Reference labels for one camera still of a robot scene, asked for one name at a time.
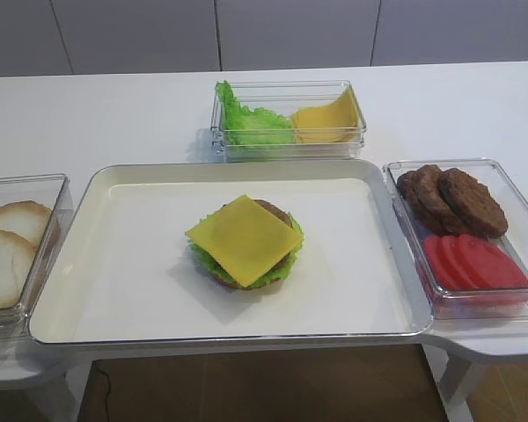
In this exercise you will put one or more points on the yellow cheese slice on burger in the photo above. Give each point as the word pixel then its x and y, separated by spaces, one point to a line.
pixel 242 239

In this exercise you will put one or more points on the green lettuce leaf on burger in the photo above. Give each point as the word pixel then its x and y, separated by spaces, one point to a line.
pixel 202 257

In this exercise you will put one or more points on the green lettuce leaves in container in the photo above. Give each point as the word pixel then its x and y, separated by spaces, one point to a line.
pixel 246 126

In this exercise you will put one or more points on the clear lettuce and cheese container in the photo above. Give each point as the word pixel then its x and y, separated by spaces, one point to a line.
pixel 284 98

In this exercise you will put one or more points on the yellow cheese slices in container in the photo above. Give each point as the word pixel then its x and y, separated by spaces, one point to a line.
pixel 337 121

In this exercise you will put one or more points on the brown patty on burger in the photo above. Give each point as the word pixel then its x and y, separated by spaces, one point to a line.
pixel 250 214

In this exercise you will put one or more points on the bottom burger bun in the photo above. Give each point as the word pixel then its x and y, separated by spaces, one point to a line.
pixel 227 281

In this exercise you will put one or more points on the white serving tray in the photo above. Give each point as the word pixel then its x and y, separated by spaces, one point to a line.
pixel 125 273

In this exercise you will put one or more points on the brown meat patty back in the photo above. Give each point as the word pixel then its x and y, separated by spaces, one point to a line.
pixel 420 189

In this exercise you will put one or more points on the brown meat patty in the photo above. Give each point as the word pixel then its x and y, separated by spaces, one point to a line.
pixel 420 189
pixel 472 203

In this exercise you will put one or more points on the red tomato slice back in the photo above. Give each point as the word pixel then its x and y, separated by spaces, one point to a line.
pixel 439 263

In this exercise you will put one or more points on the red tomato slice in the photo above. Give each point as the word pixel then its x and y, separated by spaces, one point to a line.
pixel 487 266
pixel 452 264
pixel 439 263

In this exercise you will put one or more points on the red tomato slice middle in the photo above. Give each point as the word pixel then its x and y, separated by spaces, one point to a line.
pixel 452 264

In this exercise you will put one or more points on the brown meat patty front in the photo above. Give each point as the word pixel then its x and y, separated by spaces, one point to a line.
pixel 472 203

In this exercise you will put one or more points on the bun half upper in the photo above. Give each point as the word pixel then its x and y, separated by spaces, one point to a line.
pixel 27 219

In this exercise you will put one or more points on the bun half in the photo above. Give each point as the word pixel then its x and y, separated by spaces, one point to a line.
pixel 16 259
pixel 27 219

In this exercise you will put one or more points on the clear bun container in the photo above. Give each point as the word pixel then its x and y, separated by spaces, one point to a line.
pixel 51 191

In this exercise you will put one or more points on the red tomato slice front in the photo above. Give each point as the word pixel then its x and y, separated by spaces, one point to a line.
pixel 487 266

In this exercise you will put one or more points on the bun half lower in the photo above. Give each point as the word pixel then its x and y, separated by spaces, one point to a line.
pixel 16 259

